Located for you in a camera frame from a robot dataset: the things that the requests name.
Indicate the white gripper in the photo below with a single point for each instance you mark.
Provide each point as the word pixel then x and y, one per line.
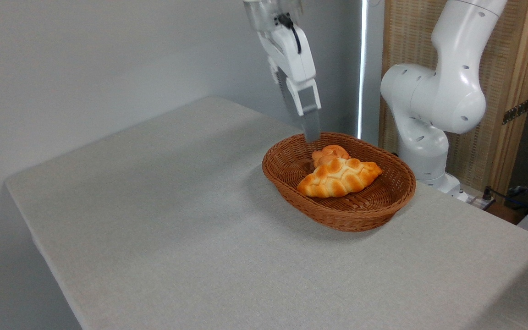
pixel 294 59

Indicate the long braided bread loaf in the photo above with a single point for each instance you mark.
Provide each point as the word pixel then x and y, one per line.
pixel 337 178

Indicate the round knotted bread roll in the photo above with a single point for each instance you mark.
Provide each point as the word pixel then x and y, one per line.
pixel 328 153

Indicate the brown oval wicker basket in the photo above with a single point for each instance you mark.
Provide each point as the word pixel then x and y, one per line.
pixel 360 213

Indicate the grey tablecloth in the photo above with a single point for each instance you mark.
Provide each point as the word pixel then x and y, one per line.
pixel 154 206

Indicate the wooden rattan folding screen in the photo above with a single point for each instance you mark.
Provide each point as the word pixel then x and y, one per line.
pixel 511 59

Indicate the dark metal screen hinge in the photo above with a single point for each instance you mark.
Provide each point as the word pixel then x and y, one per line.
pixel 516 111

